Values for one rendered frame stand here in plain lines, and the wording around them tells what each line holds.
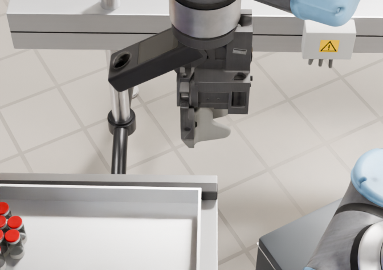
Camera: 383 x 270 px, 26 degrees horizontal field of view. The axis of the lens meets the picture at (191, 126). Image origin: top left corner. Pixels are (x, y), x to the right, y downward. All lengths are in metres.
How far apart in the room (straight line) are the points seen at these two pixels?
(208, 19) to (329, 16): 0.14
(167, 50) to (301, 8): 0.20
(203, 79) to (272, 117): 1.63
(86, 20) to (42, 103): 0.61
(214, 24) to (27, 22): 1.27
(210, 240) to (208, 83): 0.35
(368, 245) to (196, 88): 0.28
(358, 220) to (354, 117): 1.49
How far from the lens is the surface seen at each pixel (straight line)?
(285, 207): 2.32
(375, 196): 1.09
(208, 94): 0.93
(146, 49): 0.93
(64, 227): 1.22
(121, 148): 2.29
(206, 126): 0.98
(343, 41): 2.02
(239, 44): 0.89
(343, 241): 1.05
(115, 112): 2.30
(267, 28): 2.04
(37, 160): 2.45
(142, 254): 1.18
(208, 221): 1.22
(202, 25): 0.84
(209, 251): 1.19
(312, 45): 2.02
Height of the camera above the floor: 1.88
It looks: 49 degrees down
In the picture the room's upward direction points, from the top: straight up
